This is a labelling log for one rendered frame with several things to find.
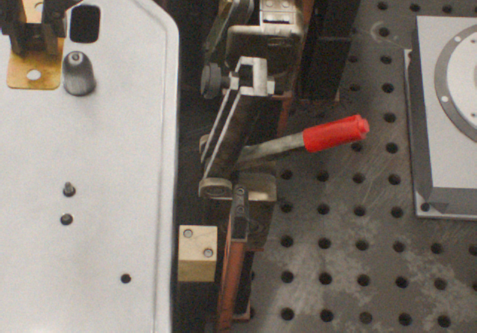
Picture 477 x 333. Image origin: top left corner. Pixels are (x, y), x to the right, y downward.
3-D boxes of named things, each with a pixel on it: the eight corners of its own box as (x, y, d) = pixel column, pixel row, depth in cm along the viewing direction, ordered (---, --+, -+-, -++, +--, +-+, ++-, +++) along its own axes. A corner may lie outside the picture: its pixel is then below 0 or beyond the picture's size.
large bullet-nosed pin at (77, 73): (66, 77, 98) (60, 42, 93) (97, 79, 98) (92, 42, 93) (64, 103, 97) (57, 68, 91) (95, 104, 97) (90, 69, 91)
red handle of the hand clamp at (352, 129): (202, 143, 86) (359, 98, 79) (214, 153, 88) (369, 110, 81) (201, 183, 84) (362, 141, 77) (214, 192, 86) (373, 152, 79)
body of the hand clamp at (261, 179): (195, 276, 119) (206, 143, 88) (248, 278, 119) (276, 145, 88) (194, 322, 116) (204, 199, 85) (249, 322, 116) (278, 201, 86)
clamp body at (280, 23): (201, 147, 128) (213, -28, 96) (283, 150, 129) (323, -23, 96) (200, 208, 124) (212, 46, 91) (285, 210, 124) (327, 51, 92)
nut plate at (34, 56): (17, -5, 70) (15, -15, 69) (68, -2, 71) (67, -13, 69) (5, 89, 66) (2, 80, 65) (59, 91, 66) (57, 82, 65)
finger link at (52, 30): (87, -37, 63) (94, 22, 69) (39, -40, 63) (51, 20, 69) (83, 0, 62) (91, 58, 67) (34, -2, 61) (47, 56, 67)
